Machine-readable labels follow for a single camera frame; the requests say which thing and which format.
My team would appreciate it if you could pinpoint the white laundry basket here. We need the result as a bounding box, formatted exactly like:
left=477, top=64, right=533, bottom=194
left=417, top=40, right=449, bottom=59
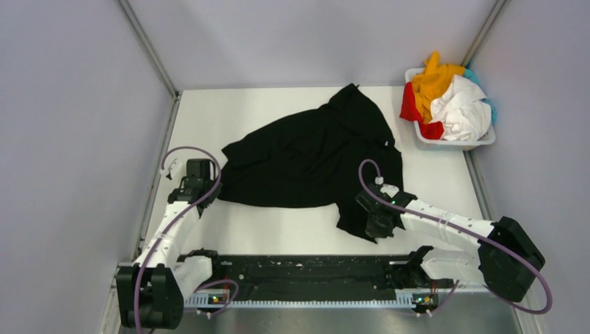
left=400, top=65, right=495, bottom=150

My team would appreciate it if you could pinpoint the red t-shirt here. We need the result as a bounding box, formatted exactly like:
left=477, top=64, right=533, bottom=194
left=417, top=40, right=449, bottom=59
left=400, top=82, right=444, bottom=140

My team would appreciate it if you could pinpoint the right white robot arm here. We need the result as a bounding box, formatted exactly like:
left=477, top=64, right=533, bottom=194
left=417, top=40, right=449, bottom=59
left=356, top=184, right=545, bottom=302

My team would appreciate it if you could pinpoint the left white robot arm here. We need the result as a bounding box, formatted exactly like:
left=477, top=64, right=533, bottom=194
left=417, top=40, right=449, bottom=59
left=115, top=172, right=223, bottom=329

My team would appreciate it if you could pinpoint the aluminium frame post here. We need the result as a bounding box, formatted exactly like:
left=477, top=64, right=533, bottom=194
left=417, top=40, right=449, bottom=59
left=461, top=0, right=510, bottom=67
left=115, top=0, right=179, bottom=100

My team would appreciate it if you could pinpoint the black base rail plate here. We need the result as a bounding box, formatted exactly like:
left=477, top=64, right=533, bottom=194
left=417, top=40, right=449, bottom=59
left=180, top=254, right=455, bottom=303

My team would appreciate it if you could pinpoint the right aluminium frame post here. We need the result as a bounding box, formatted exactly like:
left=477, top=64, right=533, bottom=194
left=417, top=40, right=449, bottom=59
left=461, top=0, right=510, bottom=67

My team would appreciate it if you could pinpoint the left aluminium frame post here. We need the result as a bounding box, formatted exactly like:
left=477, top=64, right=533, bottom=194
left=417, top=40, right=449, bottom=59
left=115, top=0, right=179, bottom=100

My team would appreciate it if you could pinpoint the teal t-shirt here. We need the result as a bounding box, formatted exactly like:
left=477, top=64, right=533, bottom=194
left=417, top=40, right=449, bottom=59
left=463, top=67, right=499, bottom=125

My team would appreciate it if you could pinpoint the black t-shirt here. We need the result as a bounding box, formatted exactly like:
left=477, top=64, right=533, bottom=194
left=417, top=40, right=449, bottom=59
left=219, top=84, right=404, bottom=239

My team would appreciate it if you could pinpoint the white t-shirt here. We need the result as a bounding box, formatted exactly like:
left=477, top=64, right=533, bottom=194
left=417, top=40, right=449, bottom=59
left=431, top=75, right=492, bottom=141

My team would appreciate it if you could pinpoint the white slotted cable duct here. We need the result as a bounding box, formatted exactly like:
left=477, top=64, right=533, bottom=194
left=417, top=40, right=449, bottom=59
left=184, top=289, right=440, bottom=310

